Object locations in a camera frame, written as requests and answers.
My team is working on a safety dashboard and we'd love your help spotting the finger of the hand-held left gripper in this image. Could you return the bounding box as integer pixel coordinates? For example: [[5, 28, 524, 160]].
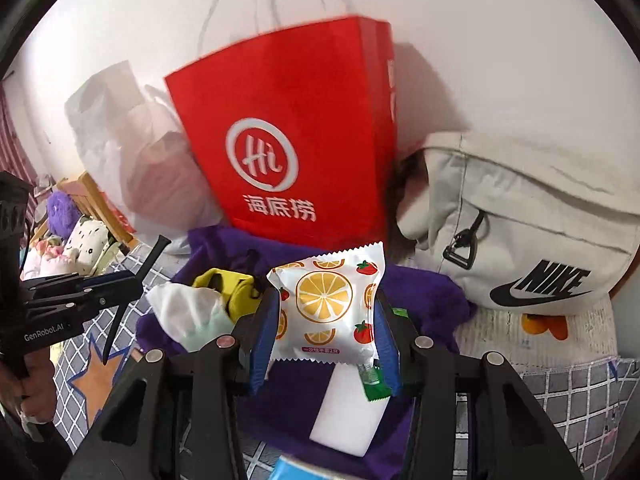
[[22, 234, 168, 367]]

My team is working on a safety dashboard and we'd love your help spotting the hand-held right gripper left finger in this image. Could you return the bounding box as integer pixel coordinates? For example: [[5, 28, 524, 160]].
[[60, 287, 281, 480]]

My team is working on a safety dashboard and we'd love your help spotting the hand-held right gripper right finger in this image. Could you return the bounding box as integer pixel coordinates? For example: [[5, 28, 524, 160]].
[[375, 292, 583, 480]]

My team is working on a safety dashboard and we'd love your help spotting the green packet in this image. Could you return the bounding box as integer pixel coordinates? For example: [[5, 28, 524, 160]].
[[356, 360, 392, 402]]

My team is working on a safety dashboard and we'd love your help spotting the fruit print packet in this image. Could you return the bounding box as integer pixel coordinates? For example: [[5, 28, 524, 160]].
[[266, 241, 387, 366]]

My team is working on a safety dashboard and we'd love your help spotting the person's left hand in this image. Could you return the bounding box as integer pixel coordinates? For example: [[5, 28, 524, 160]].
[[0, 347, 57, 443]]

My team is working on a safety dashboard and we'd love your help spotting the white plush toy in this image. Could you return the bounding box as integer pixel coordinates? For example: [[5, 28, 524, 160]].
[[62, 217, 111, 276]]

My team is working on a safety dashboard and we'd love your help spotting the yellow pouch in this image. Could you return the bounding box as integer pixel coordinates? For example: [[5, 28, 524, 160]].
[[192, 268, 261, 323]]

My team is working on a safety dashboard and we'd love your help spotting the purple towel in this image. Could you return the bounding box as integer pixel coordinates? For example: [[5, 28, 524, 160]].
[[136, 227, 478, 480]]

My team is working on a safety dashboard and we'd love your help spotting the white foam block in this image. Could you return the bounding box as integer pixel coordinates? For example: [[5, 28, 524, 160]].
[[309, 362, 388, 458]]

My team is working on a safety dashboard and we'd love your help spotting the white cloth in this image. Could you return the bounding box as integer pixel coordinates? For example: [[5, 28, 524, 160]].
[[146, 282, 236, 353]]

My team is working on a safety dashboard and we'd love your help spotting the purple plush toy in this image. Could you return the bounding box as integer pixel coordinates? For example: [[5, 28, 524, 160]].
[[46, 190, 83, 238]]

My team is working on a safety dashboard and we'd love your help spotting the white blanket orange print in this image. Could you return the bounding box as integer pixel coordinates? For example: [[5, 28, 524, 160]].
[[457, 300, 621, 368]]

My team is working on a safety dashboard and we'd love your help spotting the white plastic bag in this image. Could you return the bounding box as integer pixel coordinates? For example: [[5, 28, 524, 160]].
[[64, 60, 226, 256]]

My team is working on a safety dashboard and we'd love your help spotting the dark clothing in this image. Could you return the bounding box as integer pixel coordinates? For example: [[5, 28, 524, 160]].
[[0, 410, 71, 480]]

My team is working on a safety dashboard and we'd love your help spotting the blue tissue pack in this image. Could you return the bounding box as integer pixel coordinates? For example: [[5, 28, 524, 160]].
[[270, 455, 346, 480]]

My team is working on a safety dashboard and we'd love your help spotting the red patterned curtain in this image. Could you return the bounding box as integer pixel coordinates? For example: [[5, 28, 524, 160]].
[[0, 82, 38, 211]]

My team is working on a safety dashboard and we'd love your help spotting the grey grid bedsheet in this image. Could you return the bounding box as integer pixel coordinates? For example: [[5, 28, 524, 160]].
[[52, 245, 640, 480]]

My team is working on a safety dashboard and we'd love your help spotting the beige sling bag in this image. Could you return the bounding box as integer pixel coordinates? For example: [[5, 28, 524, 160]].
[[392, 130, 640, 308]]

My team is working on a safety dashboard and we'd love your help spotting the red paper bag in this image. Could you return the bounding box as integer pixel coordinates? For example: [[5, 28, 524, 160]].
[[164, 0, 401, 253]]

